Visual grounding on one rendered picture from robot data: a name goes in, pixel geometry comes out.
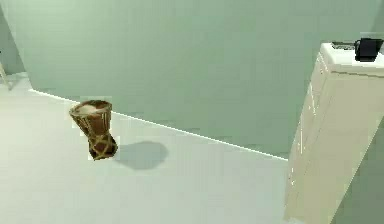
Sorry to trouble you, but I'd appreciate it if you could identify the brown goblet drum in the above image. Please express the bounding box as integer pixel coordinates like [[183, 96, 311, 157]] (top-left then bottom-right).
[[68, 99, 119, 161]]

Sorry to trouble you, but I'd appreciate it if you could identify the cream cabinet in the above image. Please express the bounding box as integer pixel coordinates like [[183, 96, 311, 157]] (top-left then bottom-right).
[[283, 41, 384, 224]]

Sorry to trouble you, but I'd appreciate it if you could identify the grey flat utensil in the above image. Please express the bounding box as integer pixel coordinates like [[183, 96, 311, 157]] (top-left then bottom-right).
[[331, 40, 357, 50]]

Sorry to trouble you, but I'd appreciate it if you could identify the pale wooden furniture leg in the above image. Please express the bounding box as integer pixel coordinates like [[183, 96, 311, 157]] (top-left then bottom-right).
[[0, 63, 12, 91]]

